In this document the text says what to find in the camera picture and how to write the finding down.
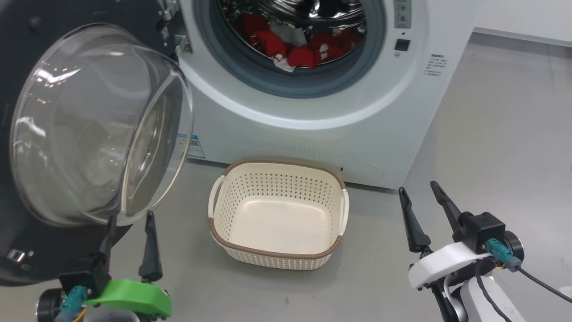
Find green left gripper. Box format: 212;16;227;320
83;210;173;320

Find cream perforated basket brown rim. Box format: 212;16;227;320
208;158;350;271

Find red basketball jersey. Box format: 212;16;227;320
230;11;363;72

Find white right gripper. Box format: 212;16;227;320
399;181;492;291

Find grey warning label sticker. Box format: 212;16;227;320
393;0;412;30

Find white front-load washing machine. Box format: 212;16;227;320
176;0;484;190

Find black cable teal connector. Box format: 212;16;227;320
486;238;572;305
55;286;88;322

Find washing machine glass door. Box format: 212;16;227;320
0;0;195;287

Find blue energy label sticker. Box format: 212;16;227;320
177;133;206;160

